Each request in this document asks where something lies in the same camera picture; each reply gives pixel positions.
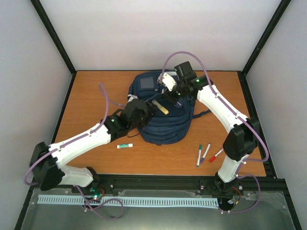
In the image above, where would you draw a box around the yellow highlighter marker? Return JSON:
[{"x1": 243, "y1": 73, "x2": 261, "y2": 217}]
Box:
[{"x1": 152, "y1": 100, "x2": 169, "y2": 115}]

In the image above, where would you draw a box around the navy blue student backpack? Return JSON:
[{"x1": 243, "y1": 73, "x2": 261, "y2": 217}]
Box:
[{"x1": 128, "y1": 70, "x2": 210, "y2": 146}]

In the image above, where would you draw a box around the green white glue stick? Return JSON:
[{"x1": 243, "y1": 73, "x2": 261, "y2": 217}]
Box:
[{"x1": 117, "y1": 143, "x2": 133, "y2": 149}]

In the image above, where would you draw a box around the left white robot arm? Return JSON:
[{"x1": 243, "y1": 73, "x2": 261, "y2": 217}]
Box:
[{"x1": 29, "y1": 99, "x2": 158, "y2": 193}]

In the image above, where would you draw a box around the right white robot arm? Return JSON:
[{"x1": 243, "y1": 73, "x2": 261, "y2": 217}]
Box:
[{"x1": 157, "y1": 61, "x2": 259, "y2": 195}]

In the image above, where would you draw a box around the green whiteboard marker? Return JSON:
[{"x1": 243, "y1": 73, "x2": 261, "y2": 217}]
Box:
[{"x1": 196, "y1": 144, "x2": 202, "y2": 167}]

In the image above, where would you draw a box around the purple whiteboard marker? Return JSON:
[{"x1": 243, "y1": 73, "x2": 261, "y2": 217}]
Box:
[{"x1": 200, "y1": 143, "x2": 211, "y2": 163}]

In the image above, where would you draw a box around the red whiteboard marker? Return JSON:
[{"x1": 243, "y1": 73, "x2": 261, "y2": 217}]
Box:
[{"x1": 209, "y1": 148, "x2": 224, "y2": 162}]

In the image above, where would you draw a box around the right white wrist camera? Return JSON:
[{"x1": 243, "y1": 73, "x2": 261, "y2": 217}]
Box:
[{"x1": 157, "y1": 71, "x2": 177, "y2": 92}]

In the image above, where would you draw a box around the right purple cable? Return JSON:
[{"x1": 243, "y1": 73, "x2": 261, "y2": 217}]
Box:
[{"x1": 161, "y1": 51, "x2": 270, "y2": 215}]

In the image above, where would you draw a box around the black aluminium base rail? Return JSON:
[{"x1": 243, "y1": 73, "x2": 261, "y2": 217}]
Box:
[{"x1": 31, "y1": 173, "x2": 287, "y2": 199}]

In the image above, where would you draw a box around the light blue cable duct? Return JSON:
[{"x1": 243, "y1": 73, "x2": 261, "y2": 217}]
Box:
[{"x1": 37, "y1": 195, "x2": 219, "y2": 209}]

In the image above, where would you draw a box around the left black frame post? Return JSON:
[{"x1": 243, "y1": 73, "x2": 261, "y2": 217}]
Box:
[{"x1": 30, "y1": 0, "x2": 77, "y2": 75}]

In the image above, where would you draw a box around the black frame post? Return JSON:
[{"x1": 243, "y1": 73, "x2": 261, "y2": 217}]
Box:
[
  {"x1": 30, "y1": 0, "x2": 77, "y2": 75},
  {"x1": 242, "y1": 0, "x2": 292, "y2": 75}
]

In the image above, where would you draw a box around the right black frame post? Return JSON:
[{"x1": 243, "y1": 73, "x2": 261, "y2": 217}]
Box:
[{"x1": 242, "y1": 0, "x2": 292, "y2": 75}]

